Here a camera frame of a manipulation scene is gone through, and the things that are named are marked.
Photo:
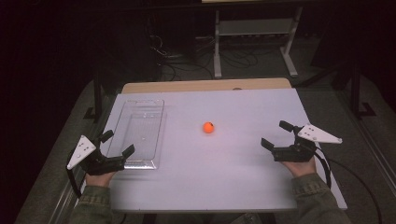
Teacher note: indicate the clear plastic tray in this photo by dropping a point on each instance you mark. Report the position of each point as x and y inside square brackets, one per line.
[146, 124]

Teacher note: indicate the orange ball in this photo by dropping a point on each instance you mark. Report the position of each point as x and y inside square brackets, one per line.
[208, 128]

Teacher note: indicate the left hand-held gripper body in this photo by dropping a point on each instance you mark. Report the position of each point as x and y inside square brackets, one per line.
[99, 164]

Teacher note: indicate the person's left hand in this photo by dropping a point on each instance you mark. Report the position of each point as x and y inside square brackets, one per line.
[99, 179]

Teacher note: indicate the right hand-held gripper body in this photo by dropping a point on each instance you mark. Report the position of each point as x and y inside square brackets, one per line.
[294, 154]

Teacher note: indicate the wooden table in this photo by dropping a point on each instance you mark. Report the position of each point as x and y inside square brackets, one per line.
[205, 85]

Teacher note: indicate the white metal stand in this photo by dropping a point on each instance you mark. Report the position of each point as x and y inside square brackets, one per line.
[255, 27]

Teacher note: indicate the person's right hand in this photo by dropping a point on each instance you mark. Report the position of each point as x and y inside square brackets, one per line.
[301, 168]

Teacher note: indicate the black metal stand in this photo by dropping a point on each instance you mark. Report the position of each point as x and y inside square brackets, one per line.
[98, 96]
[355, 93]

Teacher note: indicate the grey object under table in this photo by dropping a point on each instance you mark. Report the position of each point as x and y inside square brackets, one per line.
[249, 219]

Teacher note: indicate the metal floor rail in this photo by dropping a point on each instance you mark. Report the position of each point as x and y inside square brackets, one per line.
[62, 202]
[379, 158]

